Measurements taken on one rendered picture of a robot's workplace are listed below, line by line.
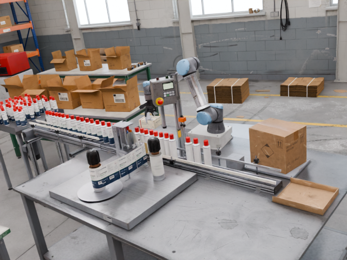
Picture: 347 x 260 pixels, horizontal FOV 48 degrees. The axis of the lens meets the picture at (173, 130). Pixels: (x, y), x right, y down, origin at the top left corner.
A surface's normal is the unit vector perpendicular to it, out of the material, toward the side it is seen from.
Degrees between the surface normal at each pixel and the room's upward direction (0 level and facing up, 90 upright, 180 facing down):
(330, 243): 2
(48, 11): 90
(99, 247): 1
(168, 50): 90
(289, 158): 90
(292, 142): 90
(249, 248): 0
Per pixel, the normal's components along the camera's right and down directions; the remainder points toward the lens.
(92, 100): -0.46, 0.36
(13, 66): 0.95, 0.00
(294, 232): -0.12, -0.93
